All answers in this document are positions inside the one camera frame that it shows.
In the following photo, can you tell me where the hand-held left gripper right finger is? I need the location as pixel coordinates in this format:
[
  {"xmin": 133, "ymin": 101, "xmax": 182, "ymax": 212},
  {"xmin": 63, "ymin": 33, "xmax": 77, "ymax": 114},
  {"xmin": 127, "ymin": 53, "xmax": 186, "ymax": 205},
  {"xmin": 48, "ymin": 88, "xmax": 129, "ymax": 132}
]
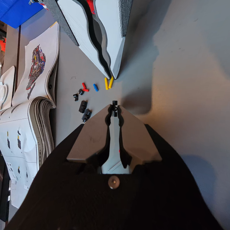
[{"xmin": 117, "ymin": 105, "xmax": 162, "ymax": 170}]

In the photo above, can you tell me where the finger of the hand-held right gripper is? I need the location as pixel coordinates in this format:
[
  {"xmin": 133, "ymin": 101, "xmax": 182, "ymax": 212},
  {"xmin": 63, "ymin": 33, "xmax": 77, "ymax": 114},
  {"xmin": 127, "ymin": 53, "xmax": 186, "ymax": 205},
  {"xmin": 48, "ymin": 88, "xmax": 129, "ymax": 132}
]
[
  {"xmin": 57, "ymin": 0, "xmax": 111, "ymax": 80},
  {"xmin": 93, "ymin": 0, "xmax": 126, "ymax": 80}
]

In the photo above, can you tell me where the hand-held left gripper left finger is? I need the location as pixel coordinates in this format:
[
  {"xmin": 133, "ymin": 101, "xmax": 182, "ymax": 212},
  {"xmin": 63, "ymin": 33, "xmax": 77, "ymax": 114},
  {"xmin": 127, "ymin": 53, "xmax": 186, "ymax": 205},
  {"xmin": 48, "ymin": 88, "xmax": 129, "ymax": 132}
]
[{"xmin": 66, "ymin": 104, "xmax": 112, "ymax": 167}]

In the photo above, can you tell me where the black toy clip plate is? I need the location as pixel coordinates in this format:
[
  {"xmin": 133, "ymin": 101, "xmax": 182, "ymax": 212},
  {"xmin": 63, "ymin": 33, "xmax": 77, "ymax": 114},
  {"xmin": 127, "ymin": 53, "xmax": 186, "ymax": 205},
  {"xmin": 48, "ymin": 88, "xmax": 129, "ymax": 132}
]
[
  {"xmin": 82, "ymin": 109, "xmax": 92, "ymax": 123},
  {"xmin": 78, "ymin": 100, "xmax": 88, "ymax": 113}
]

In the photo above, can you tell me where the instruction booklet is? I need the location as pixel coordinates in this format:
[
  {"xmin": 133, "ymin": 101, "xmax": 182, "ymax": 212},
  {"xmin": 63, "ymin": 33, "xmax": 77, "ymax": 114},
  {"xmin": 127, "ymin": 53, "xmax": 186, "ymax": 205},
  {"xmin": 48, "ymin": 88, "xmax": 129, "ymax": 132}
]
[{"xmin": 0, "ymin": 22, "xmax": 60, "ymax": 209}]

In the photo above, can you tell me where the blue plastic bin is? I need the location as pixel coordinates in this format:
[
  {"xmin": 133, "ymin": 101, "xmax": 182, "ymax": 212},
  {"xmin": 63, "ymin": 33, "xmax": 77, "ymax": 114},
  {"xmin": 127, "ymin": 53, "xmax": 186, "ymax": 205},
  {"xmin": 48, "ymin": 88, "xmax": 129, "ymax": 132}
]
[{"xmin": 0, "ymin": 0, "xmax": 45, "ymax": 29}]

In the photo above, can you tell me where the wooden document stand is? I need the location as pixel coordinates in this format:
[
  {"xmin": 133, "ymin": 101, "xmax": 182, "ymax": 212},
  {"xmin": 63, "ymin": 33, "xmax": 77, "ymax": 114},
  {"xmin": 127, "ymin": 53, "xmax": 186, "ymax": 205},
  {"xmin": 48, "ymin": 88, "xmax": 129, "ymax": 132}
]
[{"xmin": 0, "ymin": 66, "xmax": 15, "ymax": 111}]

